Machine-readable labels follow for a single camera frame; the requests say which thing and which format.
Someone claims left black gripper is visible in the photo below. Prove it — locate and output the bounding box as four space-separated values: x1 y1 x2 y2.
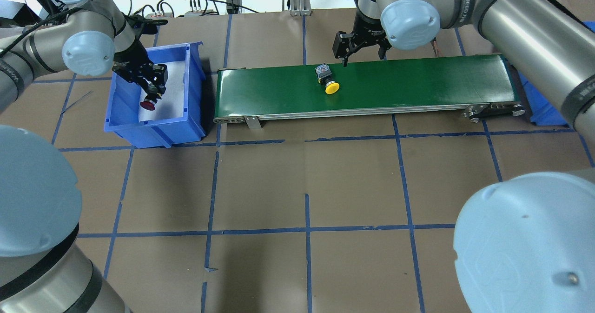
111 38 168 97

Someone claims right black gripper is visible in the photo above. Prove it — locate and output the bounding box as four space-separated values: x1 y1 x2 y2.
332 11 391 67

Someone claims green conveyor belt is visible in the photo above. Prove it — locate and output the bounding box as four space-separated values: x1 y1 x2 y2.
214 54 525 128

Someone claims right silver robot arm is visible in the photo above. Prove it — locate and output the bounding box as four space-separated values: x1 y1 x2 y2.
333 0 595 313

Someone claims blue source bin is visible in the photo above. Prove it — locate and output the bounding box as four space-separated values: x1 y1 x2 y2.
103 41 206 148

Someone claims black power adapter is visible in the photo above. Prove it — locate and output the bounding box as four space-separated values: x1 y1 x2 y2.
226 0 241 14

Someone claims red push button switch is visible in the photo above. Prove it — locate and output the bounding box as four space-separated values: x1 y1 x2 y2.
139 93 162 111

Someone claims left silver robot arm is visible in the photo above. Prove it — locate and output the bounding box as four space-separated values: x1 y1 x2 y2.
1 0 168 313

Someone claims yellow push button switch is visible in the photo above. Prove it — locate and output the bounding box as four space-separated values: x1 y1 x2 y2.
315 63 340 95

